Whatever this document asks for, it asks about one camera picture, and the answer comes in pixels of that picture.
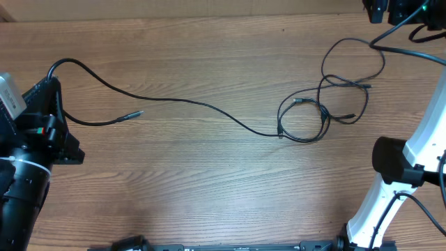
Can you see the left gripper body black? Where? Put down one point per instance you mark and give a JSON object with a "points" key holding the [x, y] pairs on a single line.
{"points": [[50, 141]]}

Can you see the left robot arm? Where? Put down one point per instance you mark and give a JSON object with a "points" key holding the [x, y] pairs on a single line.
{"points": [[25, 180]]}

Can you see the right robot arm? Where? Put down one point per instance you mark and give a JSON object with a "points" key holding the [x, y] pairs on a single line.
{"points": [[401, 166]]}

